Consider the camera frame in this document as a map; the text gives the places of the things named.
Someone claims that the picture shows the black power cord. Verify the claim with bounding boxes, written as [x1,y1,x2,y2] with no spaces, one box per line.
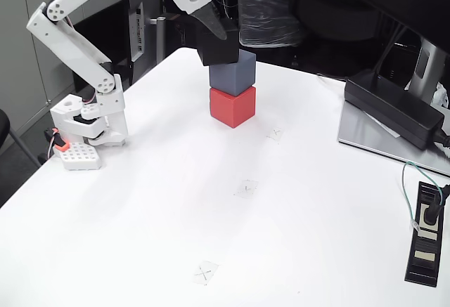
[432,127,450,150]

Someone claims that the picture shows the green cable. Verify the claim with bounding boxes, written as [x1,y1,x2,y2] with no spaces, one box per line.
[401,162,444,230]

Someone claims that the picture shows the red block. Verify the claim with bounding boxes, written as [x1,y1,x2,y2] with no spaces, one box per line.
[210,85,257,129]

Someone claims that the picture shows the silver monitor stand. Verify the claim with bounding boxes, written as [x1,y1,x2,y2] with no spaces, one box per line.
[337,38,450,176]

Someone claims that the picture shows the orange cable connector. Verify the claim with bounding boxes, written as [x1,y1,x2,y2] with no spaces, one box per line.
[44,128,70,152]

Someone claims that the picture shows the black office chair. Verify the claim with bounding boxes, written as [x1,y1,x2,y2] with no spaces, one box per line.
[0,108,43,169]

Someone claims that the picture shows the black equipment case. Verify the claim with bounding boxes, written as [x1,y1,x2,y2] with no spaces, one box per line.
[165,13,198,50]

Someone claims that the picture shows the black block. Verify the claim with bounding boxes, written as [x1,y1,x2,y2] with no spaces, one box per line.
[195,15,240,67]

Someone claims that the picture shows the black power plug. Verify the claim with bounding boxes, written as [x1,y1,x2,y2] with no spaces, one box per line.
[421,183,450,226]

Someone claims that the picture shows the white perforated table clamp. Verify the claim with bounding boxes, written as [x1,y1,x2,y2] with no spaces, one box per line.
[58,141,103,171]

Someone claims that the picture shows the clear tape with X mark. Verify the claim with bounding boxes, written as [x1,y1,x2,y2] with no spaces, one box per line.
[234,179,259,200]
[193,260,219,286]
[266,126,285,145]

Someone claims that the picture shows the black flat panel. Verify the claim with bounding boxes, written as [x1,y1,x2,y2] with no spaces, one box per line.
[72,1,124,93]

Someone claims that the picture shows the black power adapter brick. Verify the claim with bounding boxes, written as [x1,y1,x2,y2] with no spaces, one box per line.
[343,68,446,150]

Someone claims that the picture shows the grey block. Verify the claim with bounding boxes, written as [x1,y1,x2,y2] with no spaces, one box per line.
[209,49,257,97]

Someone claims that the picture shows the crumpled white plastic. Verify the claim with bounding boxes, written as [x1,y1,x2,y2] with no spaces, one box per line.
[431,81,450,110]

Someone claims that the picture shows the black power strip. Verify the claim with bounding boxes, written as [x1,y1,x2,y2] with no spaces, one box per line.
[404,181,450,287]

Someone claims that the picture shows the plastic wrapped black bin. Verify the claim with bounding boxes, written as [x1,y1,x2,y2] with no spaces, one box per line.
[232,0,305,48]

